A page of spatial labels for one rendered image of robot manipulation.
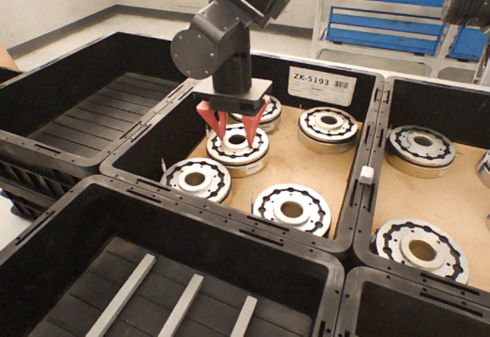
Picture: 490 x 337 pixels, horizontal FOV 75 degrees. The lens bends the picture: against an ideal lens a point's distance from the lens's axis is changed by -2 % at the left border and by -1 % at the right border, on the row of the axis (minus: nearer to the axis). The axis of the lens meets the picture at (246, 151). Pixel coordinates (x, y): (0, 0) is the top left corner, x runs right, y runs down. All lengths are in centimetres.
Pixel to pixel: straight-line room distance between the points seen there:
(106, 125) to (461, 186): 63
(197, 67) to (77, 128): 38
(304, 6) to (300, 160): 289
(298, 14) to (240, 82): 298
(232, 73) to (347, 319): 31
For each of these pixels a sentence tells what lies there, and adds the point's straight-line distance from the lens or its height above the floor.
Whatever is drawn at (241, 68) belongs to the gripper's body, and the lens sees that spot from 44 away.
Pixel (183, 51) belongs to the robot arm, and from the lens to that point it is 37.
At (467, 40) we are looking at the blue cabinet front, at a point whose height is 44.
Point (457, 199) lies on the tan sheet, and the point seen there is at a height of 83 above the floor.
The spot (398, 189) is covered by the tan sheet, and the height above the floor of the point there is 83.
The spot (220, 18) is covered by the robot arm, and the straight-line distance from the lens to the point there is 37.
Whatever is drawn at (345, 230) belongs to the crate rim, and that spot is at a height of 93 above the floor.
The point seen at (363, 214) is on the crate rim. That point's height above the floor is 93.
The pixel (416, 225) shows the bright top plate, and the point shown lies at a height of 86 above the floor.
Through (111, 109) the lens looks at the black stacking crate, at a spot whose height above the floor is 83.
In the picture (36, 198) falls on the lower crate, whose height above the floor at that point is 81.
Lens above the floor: 119
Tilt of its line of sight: 40 degrees down
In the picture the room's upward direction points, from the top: straight up
